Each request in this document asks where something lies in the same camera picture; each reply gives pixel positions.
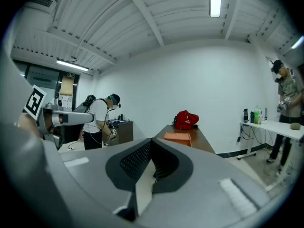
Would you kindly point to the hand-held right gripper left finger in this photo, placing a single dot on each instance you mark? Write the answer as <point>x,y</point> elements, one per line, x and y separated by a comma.
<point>95,170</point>

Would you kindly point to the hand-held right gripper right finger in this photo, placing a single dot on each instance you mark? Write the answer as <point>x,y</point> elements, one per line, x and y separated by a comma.
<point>204,179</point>

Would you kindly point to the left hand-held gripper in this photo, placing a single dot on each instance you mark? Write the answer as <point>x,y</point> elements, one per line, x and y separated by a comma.
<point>34,102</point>

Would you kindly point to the brown wooden drawer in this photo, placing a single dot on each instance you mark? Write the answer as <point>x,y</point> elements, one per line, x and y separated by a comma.
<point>177,142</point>

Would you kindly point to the orange wooden box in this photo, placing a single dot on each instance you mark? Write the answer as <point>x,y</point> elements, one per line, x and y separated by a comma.
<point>177,136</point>

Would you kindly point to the person's left forearm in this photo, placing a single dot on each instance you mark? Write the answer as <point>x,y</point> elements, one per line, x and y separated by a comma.
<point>28,125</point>

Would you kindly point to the brown paper sheet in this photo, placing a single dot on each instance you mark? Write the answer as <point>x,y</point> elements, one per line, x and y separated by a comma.
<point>67,85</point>

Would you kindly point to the brown wooden table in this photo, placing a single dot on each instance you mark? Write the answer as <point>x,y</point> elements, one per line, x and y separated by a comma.
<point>202,141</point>

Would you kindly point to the dark brown wooden cabinet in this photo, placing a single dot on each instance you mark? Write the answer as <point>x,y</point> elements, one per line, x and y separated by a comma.
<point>123,132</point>

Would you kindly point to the red backpack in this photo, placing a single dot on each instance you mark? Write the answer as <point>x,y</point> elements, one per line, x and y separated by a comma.
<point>186,119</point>

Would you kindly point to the black tall bottle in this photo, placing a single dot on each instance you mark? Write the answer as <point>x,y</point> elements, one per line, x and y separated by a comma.
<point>245,116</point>

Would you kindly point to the dark short bottle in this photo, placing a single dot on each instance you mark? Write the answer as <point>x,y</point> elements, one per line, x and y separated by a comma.
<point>252,117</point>

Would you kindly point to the green plastic bottle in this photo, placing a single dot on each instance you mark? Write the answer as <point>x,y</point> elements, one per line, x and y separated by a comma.
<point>257,116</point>

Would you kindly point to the white standing desk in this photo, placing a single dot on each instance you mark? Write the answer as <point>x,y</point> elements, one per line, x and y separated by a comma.
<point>273,127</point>

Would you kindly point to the black router antennas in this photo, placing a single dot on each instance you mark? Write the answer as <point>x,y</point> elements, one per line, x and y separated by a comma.
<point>265,114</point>

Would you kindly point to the grey oval object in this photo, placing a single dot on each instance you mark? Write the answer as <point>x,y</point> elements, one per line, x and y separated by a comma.
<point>295,126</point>

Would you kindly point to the white air conditioner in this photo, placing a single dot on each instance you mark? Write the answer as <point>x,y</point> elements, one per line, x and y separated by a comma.
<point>39,11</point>

